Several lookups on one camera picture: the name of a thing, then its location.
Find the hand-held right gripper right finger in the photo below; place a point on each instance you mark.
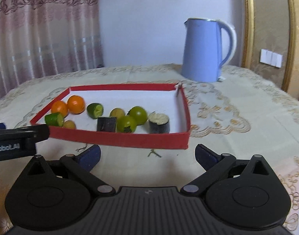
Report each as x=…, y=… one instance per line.
x=205, y=156

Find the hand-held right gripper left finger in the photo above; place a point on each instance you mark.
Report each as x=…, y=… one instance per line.
x=89, y=158

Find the green cucumber cylinder piece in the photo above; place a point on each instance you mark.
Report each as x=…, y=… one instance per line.
x=54, y=119

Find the dark eggplant piece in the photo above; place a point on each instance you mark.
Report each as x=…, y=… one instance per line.
x=106, y=124

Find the orange mandarin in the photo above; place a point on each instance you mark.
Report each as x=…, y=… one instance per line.
x=59, y=107
x=76, y=104

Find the small yellow citrus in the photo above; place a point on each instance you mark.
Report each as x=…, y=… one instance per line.
x=69, y=124

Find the rounded green cucumber piece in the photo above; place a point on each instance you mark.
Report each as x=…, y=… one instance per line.
x=94, y=110

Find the green tomato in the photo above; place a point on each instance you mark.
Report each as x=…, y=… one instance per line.
x=138, y=114
x=126, y=124

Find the eggplant piece pale cut face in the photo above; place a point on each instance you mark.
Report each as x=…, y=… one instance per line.
x=159, y=123

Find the red shallow cardboard box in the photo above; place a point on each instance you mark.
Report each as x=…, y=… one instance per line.
x=139, y=95

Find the dry green stem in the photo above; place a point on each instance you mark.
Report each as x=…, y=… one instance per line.
x=82, y=148
x=154, y=153

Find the blue electric kettle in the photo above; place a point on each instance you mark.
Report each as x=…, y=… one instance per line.
x=200, y=53

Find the pink patterned curtain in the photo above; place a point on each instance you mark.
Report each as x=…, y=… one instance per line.
x=41, y=29

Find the white wall switch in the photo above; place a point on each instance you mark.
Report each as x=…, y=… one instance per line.
x=271, y=58

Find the gold wall frame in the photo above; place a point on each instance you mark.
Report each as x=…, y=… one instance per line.
x=248, y=29

